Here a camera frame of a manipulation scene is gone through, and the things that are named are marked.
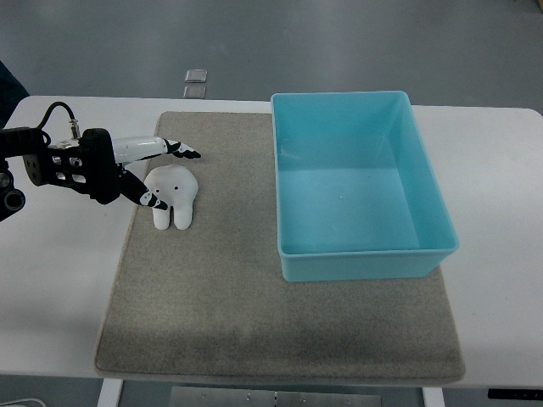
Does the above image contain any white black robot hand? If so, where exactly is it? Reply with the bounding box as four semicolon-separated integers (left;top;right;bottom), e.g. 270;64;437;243
43;128;200;210

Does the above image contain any white tooth plush toy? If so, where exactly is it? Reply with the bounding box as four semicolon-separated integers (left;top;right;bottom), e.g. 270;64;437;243
144;164;199;231

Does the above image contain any blue plastic box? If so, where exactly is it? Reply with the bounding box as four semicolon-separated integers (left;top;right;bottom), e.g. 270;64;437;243
271;91;459;282

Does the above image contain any person in dark clothes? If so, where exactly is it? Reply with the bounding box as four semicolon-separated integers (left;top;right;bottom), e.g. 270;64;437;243
0;62;30;128

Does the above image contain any lower metal floor plate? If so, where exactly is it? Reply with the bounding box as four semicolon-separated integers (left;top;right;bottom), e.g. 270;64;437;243
183;85;206;99

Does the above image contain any beige felt mat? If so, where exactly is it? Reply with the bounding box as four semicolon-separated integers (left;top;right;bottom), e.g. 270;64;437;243
94;112;465;384

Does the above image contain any white table leg left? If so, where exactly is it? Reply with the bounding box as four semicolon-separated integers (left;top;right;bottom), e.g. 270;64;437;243
97;379;124;407

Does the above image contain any white table leg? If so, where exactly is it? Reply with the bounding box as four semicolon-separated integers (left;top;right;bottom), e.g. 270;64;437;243
423;387;445;407
97;379;124;407

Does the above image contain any metal table crossbar plate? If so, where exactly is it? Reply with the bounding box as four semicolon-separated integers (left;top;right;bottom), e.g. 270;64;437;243
169;387;382;407

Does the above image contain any white table leg right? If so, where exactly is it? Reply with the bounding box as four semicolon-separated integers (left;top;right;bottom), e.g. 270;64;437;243
423;387;445;407

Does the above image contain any black table control panel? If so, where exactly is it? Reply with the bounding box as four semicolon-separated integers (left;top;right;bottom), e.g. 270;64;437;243
487;388;543;401

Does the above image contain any white cable on floor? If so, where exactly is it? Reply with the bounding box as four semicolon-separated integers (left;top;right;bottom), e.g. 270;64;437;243
0;397;46;407

